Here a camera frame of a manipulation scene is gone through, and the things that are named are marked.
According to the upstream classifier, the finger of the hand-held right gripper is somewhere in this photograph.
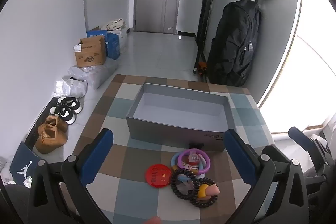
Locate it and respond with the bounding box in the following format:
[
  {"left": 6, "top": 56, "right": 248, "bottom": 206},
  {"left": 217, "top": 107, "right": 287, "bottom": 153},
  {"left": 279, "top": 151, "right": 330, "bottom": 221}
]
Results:
[{"left": 288, "top": 126, "right": 326, "bottom": 174}]

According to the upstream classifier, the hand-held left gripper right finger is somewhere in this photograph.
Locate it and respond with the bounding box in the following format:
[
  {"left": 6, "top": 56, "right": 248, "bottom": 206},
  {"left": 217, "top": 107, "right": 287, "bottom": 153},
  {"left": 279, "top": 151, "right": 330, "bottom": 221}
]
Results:
[{"left": 224, "top": 129, "right": 309, "bottom": 224}]

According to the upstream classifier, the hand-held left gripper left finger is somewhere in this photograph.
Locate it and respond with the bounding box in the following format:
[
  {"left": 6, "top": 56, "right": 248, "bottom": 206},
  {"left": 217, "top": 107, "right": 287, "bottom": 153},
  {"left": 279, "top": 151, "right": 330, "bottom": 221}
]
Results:
[{"left": 28, "top": 128, "right": 114, "bottom": 224}]

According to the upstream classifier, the spiral hair tie yellow toy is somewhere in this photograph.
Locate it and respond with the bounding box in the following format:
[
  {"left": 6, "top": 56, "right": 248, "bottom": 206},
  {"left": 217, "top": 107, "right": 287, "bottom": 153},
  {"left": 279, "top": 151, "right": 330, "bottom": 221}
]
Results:
[{"left": 189, "top": 177, "right": 219, "bottom": 207}]

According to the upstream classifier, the purple ring bracelet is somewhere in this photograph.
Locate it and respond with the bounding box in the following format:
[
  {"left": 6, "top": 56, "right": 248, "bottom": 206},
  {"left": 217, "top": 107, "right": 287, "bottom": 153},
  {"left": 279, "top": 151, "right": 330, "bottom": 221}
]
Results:
[{"left": 177, "top": 148, "right": 211, "bottom": 173}]

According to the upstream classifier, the cartoon figure hair accessory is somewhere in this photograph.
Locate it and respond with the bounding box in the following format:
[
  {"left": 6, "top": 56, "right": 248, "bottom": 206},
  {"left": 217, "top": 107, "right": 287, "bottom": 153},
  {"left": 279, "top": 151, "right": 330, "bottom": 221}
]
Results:
[{"left": 181, "top": 152, "right": 206, "bottom": 174}]

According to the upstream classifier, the black spiral hair tie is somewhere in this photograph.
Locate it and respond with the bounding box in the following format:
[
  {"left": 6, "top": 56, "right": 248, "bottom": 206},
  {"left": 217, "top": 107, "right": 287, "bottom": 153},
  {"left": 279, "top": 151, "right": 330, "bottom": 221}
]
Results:
[{"left": 170, "top": 168, "right": 201, "bottom": 199}]

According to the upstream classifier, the red round badge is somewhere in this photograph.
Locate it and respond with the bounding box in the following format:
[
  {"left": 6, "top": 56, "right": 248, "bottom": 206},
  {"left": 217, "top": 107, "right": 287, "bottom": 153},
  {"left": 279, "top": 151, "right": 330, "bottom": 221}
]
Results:
[{"left": 145, "top": 164, "right": 172, "bottom": 188}]

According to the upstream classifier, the grey cardboard box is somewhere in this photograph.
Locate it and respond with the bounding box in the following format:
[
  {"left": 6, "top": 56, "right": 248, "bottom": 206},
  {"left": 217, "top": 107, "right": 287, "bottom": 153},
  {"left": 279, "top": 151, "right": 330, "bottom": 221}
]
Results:
[{"left": 125, "top": 83, "right": 233, "bottom": 152}]

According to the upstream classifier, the checkered mat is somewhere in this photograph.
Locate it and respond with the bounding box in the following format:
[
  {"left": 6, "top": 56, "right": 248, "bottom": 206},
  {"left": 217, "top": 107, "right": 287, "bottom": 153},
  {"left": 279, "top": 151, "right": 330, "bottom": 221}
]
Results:
[{"left": 59, "top": 74, "right": 276, "bottom": 224}]

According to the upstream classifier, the brown shoe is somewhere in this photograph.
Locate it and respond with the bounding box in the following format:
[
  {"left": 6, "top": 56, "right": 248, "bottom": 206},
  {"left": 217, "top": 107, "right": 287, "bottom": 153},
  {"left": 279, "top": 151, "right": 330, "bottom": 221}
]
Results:
[
  {"left": 35, "top": 123, "right": 67, "bottom": 154},
  {"left": 39, "top": 115, "right": 69, "bottom": 132}
]

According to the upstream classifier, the black and white sneaker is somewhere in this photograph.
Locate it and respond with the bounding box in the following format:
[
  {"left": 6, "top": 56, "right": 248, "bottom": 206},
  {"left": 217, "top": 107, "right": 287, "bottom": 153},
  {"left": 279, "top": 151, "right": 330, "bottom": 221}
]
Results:
[
  {"left": 50, "top": 105, "right": 77, "bottom": 125},
  {"left": 58, "top": 97, "right": 82, "bottom": 114}
]

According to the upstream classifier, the black shoe mat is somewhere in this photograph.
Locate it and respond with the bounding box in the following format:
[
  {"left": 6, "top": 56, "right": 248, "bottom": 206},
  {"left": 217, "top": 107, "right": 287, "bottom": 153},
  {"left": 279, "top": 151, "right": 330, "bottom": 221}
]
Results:
[{"left": 25, "top": 97, "right": 66, "bottom": 148}]

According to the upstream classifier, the blue shoebox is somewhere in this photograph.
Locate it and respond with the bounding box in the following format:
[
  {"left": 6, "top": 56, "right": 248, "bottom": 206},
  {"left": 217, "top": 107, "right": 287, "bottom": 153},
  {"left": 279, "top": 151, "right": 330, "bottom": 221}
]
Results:
[{"left": 9, "top": 141, "right": 45, "bottom": 186}]

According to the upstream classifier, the crumpled grey plastic bag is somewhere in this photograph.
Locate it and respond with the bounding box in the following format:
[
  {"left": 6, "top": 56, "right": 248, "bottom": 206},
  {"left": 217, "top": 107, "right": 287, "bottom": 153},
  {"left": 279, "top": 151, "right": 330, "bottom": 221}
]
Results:
[{"left": 52, "top": 78, "right": 88, "bottom": 98}]

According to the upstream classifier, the clear plastic bag package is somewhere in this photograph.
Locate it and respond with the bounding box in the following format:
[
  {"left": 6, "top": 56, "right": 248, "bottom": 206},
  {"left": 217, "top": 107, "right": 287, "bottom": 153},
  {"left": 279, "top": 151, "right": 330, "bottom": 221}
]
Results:
[{"left": 68, "top": 59, "right": 118, "bottom": 89}]

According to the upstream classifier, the brown cardboard carton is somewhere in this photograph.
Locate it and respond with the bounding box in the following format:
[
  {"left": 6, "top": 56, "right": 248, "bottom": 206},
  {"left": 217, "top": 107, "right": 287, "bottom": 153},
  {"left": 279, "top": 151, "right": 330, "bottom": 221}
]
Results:
[{"left": 73, "top": 36, "right": 107, "bottom": 68}]

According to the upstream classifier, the blue carton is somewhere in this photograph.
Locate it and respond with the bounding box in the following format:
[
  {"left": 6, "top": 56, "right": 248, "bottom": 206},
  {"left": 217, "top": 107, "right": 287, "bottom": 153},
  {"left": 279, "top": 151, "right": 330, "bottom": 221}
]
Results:
[{"left": 87, "top": 27, "right": 121, "bottom": 60}]

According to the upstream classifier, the black backpack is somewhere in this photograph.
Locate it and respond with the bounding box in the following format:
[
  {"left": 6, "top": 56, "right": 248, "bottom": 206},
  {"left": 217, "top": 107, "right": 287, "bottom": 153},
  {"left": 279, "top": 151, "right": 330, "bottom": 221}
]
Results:
[{"left": 207, "top": 0, "right": 262, "bottom": 87}]

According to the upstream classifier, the beige tote bag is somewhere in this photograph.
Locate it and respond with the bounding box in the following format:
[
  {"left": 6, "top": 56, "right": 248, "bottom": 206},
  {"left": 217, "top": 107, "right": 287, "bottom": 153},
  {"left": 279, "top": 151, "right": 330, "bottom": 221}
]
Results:
[{"left": 105, "top": 18, "right": 126, "bottom": 31}]

